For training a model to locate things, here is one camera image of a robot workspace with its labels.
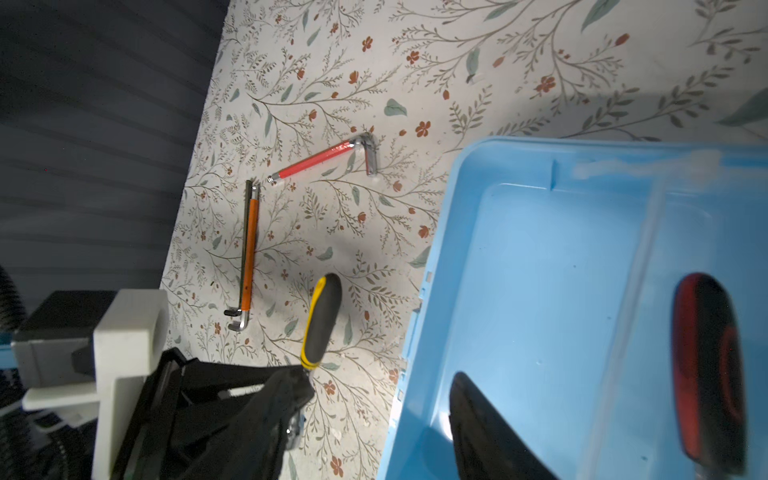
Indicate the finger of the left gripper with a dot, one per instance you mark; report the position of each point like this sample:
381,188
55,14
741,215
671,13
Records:
244,435

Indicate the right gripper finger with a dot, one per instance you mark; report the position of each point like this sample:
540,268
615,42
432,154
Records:
485,446

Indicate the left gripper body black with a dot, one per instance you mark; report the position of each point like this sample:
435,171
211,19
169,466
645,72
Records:
150,449

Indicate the orange handled tool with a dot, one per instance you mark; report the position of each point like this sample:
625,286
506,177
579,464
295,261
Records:
241,314

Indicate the yellow black screwdriver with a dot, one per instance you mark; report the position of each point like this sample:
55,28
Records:
323,313

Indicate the blue plastic tool box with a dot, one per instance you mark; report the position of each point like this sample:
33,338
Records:
550,283

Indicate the red handled hex key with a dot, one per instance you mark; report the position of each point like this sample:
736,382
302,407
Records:
365,141

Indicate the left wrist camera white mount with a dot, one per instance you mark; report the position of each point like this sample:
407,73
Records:
85,355

